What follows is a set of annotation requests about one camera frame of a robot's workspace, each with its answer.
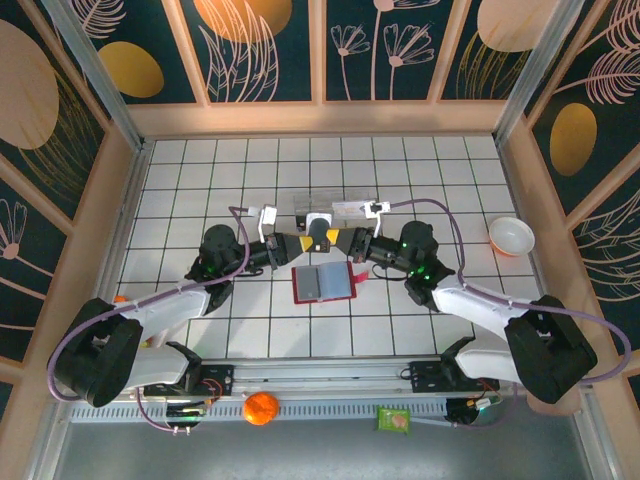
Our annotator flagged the red card holder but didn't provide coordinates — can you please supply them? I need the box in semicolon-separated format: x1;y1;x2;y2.
291;259;371;305

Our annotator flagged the white slotted cable duct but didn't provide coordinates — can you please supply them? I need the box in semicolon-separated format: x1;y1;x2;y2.
69;399;451;424

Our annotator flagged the orange ball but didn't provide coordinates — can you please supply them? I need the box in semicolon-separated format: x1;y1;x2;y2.
243;391;280;428

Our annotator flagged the silver credit card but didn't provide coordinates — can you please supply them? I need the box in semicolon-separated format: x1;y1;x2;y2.
332;201;371;220

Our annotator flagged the pink round pad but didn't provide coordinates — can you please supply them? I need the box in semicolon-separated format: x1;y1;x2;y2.
528;383;584;416

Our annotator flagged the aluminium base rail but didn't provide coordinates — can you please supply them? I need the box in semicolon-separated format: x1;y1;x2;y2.
49;352;589;401

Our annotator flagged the colourful snack bag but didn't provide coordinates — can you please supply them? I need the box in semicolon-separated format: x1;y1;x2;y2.
113;293;157;351

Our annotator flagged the grey credit card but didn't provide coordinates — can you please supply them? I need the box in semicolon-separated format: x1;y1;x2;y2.
297;268;322;302

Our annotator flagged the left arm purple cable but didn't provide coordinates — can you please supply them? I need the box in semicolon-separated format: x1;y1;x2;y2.
47;205;264;434

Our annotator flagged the white bowl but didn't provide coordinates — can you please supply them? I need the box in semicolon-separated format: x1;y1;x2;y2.
488;215;536;259

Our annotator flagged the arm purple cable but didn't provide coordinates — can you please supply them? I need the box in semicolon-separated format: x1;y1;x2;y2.
388;198;633;430
47;205;264;434

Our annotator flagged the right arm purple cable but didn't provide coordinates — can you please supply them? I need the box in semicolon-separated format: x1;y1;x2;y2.
388;198;633;430

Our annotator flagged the clear acrylic organizer box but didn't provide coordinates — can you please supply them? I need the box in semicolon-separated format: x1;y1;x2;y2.
292;192;377;246

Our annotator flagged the green snack packet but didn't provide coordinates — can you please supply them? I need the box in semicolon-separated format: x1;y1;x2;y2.
375;406;414;435

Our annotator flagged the aluminium side rail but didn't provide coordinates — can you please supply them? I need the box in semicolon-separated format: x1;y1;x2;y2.
497;139;569;354
82;142;151;361

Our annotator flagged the aluminium frame post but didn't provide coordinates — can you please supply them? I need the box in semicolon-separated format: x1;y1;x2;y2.
492;0;586;144
42;0;149;151

